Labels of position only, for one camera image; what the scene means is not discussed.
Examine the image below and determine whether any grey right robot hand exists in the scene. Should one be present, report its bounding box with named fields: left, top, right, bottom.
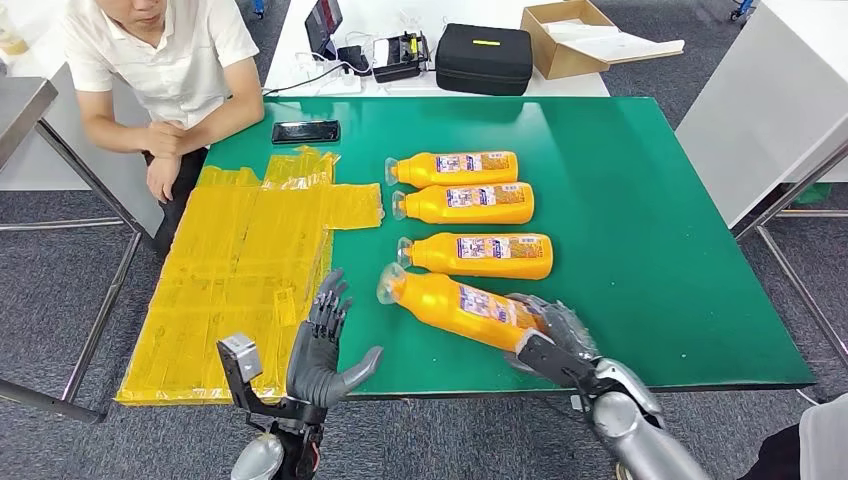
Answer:
left=505, top=292, right=602, bottom=366

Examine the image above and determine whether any person's left hand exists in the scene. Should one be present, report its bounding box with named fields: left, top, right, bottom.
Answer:
left=145, top=155, right=183, bottom=203

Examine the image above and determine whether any person's right hand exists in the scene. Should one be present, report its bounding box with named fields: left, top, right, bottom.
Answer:
left=142, top=120, right=190, bottom=159

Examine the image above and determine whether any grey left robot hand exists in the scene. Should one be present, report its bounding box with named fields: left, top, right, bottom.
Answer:
left=285, top=267, right=385, bottom=410

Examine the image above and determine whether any orange detergent bottle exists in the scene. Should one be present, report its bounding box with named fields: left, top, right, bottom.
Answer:
left=376, top=262, right=548, bottom=354
left=391, top=182, right=536, bottom=226
left=384, top=150, right=520, bottom=189
left=396, top=232, right=554, bottom=281

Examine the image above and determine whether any clear plastic drink cup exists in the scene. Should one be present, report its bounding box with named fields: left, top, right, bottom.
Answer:
left=0, top=3, right=31, bottom=58

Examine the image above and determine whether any white table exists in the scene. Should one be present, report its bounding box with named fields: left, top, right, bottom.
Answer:
left=262, top=0, right=611, bottom=99
left=675, top=0, right=848, bottom=412
left=0, top=0, right=167, bottom=240

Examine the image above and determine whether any person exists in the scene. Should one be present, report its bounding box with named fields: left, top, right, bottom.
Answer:
left=59, top=0, right=266, bottom=260
left=738, top=394, right=848, bottom=480

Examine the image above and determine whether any yellow taped cardboard mat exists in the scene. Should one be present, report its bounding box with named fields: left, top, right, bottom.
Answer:
left=115, top=145, right=386, bottom=407

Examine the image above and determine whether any black smartphone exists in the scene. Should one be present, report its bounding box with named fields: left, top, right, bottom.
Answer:
left=271, top=119, right=342, bottom=145

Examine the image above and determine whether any white power strip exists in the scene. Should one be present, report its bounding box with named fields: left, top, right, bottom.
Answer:
left=284, top=56, right=364, bottom=95

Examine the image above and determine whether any black tablet on stand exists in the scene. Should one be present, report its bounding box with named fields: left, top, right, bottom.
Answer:
left=304, top=0, right=344, bottom=61

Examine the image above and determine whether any black power adapter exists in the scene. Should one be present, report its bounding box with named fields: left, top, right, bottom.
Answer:
left=336, top=44, right=374, bottom=76

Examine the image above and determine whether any black electronic device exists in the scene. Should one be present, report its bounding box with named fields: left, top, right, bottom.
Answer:
left=372, top=31, right=432, bottom=84

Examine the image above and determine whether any open cardboard box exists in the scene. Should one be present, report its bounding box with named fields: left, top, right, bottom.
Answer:
left=519, top=0, right=686, bottom=81

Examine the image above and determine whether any black zip carry case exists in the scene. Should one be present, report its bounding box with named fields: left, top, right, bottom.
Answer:
left=435, top=23, right=535, bottom=97

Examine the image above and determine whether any green box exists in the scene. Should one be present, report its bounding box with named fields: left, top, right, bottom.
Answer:
left=793, top=183, right=833, bottom=205

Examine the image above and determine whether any white paper sheet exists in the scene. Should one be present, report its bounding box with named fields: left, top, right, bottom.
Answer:
left=539, top=19, right=686, bottom=66

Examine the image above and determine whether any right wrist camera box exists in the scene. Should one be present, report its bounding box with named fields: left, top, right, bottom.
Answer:
left=515, top=328, right=601, bottom=393

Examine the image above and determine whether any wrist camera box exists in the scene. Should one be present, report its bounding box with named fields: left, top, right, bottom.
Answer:
left=215, top=332, right=265, bottom=386
left=515, top=328, right=601, bottom=393

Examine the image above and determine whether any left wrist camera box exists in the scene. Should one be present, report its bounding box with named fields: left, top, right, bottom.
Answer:
left=215, top=332, right=265, bottom=386

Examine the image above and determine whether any steel frame table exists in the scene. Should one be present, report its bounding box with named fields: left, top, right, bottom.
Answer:
left=0, top=74, right=144, bottom=424

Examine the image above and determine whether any black power cable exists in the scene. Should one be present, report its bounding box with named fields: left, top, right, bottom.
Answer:
left=263, top=60, right=346, bottom=97

